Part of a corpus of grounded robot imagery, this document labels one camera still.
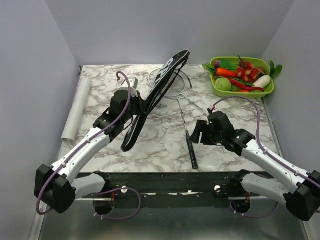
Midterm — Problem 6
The badminton racket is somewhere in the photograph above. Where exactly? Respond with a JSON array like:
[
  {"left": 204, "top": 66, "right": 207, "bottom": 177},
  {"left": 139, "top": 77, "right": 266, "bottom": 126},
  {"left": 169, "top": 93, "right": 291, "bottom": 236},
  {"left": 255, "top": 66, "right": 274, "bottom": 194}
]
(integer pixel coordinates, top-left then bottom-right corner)
[
  {"left": 148, "top": 69, "right": 199, "bottom": 170},
  {"left": 162, "top": 69, "right": 213, "bottom": 116}
]

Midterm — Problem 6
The red toy cherry bunch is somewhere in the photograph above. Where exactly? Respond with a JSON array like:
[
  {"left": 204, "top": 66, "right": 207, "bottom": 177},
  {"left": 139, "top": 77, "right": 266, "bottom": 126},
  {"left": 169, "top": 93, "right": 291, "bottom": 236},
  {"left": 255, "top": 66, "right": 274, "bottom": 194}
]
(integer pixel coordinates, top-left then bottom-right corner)
[{"left": 235, "top": 56, "right": 261, "bottom": 83}]

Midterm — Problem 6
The purple toy onion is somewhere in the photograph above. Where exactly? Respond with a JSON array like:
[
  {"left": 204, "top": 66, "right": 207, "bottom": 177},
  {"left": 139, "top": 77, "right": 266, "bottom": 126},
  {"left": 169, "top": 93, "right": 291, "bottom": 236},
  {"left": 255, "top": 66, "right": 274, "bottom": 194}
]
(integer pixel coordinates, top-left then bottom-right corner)
[{"left": 213, "top": 59, "right": 221, "bottom": 69}]

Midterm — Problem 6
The white toy radish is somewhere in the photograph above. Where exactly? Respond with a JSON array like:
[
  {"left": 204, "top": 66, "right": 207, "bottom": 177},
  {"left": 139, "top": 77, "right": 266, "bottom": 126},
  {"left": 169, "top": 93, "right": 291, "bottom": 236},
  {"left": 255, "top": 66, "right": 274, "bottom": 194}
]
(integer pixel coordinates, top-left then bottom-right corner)
[{"left": 253, "top": 75, "right": 272, "bottom": 89}]

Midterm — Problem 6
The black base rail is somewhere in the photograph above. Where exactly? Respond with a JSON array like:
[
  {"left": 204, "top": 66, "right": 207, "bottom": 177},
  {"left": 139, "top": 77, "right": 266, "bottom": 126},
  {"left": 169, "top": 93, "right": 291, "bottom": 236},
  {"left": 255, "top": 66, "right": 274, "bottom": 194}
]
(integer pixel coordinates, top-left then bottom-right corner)
[{"left": 82, "top": 172, "right": 256, "bottom": 209}]

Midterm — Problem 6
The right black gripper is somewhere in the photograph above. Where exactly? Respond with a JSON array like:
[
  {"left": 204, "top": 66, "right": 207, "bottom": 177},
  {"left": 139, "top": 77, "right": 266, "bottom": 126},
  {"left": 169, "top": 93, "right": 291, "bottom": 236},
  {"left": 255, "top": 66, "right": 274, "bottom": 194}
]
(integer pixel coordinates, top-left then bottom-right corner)
[{"left": 188, "top": 119, "right": 224, "bottom": 146}]

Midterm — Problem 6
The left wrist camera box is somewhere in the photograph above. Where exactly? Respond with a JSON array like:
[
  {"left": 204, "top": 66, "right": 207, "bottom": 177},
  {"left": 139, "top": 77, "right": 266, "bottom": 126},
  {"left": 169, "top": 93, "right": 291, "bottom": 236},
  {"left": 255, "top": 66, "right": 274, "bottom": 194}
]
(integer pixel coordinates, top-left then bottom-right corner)
[{"left": 120, "top": 77, "right": 139, "bottom": 96}]

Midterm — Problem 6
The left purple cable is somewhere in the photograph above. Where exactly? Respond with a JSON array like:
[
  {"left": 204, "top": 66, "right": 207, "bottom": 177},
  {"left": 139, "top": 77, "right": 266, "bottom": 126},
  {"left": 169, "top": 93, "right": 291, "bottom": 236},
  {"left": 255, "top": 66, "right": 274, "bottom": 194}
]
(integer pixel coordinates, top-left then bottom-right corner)
[{"left": 36, "top": 71, "right": 142, "bottom": 221}]

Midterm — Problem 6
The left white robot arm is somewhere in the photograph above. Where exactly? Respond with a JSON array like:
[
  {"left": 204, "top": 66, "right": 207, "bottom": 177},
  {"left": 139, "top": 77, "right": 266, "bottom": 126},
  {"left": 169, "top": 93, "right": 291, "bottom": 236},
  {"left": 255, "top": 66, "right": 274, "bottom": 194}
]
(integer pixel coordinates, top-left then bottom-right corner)
[{"left": 34, "top": 87, "right": 158, "bottom": 215}]

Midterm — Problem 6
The green toy cabbage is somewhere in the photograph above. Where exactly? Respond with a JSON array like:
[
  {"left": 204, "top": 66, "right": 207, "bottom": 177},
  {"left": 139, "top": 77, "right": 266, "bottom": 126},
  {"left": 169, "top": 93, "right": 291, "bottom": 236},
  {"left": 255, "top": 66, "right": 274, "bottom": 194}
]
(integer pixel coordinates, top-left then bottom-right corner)
[{"left": 215, "top": 77, "right": 232, "bottom": 92}]

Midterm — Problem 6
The orange toy carrot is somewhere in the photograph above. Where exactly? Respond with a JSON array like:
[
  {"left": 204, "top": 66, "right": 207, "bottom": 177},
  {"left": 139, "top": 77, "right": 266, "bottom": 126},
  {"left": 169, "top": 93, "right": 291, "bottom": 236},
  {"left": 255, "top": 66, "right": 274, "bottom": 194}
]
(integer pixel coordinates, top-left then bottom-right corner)
[{"left": 216, "top": 67, "right": 238, "bottom": 78}]

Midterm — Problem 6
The red toy chili pepper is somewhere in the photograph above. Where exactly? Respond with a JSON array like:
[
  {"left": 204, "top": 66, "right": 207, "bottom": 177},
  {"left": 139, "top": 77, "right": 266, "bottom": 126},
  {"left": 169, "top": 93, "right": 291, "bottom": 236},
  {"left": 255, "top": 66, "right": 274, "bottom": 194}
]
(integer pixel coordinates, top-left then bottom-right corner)
[{"left": 227, "top": 77, "right": 265, "bottom": 92}]

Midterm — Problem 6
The green toy leaf outside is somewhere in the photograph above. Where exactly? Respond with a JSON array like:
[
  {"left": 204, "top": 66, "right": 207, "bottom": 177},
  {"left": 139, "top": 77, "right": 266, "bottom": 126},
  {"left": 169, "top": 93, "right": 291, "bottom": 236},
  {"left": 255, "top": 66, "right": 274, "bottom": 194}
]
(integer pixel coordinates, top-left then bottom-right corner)
[{"left": 268, "top": 60, "right": 283, "bottom": 79}]

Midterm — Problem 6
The white shuttlecock tube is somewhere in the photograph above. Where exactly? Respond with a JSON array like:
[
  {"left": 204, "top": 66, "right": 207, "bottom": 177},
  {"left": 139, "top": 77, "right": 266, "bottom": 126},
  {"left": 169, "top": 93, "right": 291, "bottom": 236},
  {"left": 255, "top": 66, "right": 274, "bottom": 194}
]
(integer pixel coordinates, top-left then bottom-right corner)
[{"left": 60, "top": 79, "right": 92, "bottom": 143}]

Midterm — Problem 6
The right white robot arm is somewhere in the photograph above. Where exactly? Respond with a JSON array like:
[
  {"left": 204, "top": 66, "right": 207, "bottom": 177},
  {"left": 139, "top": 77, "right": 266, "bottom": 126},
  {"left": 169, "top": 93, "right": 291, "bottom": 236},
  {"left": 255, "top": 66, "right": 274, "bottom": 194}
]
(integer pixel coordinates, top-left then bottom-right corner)
[{"left": 190, "top": 111, "right": 320, "bottom": 222}]

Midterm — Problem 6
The black sport racket bag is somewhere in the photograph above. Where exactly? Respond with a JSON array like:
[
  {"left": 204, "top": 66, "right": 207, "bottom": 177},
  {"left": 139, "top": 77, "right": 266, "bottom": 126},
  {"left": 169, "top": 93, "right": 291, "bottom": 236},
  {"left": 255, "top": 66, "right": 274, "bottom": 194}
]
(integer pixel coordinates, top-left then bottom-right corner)
[{"left": 121, "top": 49, "right": 190, "bottom": 152}]

